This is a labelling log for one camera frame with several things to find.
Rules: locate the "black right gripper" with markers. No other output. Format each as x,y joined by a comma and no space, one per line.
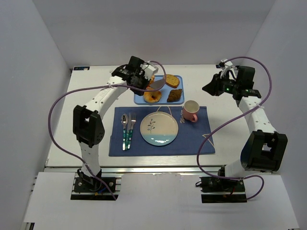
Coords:
216,83

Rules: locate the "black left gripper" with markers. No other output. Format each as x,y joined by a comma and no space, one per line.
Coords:
139,84

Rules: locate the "spatula with wooden handle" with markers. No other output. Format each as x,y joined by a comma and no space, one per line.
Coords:
157,84

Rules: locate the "pink mug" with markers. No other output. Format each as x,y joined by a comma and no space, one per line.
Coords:
190,110

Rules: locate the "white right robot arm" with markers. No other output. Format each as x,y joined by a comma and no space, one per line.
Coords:
264,150

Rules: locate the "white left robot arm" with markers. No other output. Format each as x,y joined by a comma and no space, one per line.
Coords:
87,120

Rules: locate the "tall orange round bread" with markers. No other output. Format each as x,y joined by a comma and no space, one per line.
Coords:
151,80

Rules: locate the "sliced loaf bread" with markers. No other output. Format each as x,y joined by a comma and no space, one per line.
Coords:
172,81

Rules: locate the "light blue tray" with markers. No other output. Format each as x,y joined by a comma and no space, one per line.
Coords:
139,100

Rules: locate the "chocolate croissant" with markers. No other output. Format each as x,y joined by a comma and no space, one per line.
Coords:
174,95

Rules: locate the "blue fabric placemat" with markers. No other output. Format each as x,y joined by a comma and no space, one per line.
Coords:
190,135

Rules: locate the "white and blue plate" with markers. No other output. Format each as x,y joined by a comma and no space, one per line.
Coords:
159,128

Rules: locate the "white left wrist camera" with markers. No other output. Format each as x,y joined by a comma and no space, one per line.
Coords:
149,70

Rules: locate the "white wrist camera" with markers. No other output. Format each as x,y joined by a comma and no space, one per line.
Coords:
149,70
225,64

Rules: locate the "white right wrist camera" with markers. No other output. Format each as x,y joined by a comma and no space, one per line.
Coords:
225,64

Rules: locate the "orange ring bun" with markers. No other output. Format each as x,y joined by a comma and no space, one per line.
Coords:
152,97

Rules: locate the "fork with teal handle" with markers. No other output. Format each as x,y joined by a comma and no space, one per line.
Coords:
132,118

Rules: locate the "knife with teal handle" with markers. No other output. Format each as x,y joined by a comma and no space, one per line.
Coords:
128,131

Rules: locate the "spoon with teal handle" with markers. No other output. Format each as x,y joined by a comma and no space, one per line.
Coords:
124,121

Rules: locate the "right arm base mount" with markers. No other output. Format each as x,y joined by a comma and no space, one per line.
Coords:
215,190

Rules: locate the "aluminium frame rail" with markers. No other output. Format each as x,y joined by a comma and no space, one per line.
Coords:
122,170

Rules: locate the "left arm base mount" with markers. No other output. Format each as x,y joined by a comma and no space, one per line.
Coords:
81,191

